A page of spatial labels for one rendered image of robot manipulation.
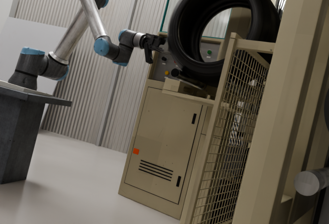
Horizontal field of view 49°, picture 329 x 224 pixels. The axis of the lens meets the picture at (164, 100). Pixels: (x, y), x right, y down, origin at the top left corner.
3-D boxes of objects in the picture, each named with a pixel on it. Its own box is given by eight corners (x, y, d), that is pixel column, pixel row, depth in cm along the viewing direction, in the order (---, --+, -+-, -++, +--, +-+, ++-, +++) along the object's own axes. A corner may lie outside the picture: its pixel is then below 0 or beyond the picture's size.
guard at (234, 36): (256, 211, 189) (287, 83, 191) (260, 212, 189) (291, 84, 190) (178, 246, 112) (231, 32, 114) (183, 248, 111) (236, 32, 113)
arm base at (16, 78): (1, 80, 236) (5, 66, 236) (20, 85, 254) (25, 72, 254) (23, 87, 229) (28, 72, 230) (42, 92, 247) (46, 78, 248)
